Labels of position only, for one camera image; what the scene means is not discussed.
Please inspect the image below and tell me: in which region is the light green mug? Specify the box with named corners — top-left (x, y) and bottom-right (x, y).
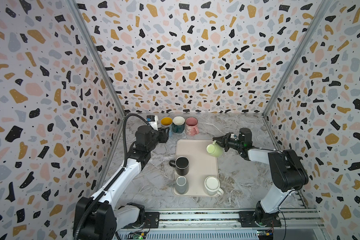
top-left (206, 141), bottom-right (224, 158)

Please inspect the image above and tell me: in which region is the light blue butterfly mug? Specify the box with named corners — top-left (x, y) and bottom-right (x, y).
top-left (161, 117), bottom-right (173, 137)

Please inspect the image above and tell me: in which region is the dark teal mug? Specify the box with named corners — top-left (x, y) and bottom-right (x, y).
top-left (172, 116), bottom-right (185, 134)

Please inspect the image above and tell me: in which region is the pink ghost pattern mug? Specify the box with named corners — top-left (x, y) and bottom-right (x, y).
top-left (185, 117), bottom-right (200, 136)

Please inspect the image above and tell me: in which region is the black mug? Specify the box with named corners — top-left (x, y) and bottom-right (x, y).
top-left (169, 157), bottom-right (190, 176)

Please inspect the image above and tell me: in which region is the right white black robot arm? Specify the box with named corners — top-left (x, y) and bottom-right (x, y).
top-left (213, 128), bottom-right (309, 227)

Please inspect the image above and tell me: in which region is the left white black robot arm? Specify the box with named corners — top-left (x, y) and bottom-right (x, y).
top-left (73, 125), bottom-right (169, 240)

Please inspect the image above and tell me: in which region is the white mug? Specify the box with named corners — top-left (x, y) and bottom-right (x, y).
top-left (204, 176), bottom-right (225, 196)

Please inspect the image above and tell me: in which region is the grey mug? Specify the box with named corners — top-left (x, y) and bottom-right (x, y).
top-left (174, 176), bottom-right (189, 195)

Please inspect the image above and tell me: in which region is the beige plastic tray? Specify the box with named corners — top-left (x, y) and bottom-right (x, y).
top-left (173, 140), bottom-right (219, 197)

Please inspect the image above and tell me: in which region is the right circuit board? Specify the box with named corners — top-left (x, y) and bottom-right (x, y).
top-left (257, 230), bottom-right (274, 240)

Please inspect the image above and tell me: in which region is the left green circuit board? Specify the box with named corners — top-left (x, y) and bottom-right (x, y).
top-left (126, 232), bottom-right (147, 240)

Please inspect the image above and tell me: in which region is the left black corrugated cable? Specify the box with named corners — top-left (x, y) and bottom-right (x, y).
top-left (72, 113), bottom-right (151, 240)

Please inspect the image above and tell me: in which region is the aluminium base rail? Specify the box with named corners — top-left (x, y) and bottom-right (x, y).
top-left (70, 208), bottom-right (331, 240)

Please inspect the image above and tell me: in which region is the left corner aluminium post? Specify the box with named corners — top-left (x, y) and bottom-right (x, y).
top-left (64, 0), bottom-right (127, 117)

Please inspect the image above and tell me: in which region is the corner aluminium post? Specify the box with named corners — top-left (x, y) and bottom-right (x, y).
top-left (262, 0), bottom-right (334, 118)
top-left (64, 0), bottom-right (127, 117)

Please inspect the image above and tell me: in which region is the right corner aluminium post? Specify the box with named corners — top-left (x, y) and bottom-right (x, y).
top-left (262, 0), bottom-right (334, 118)

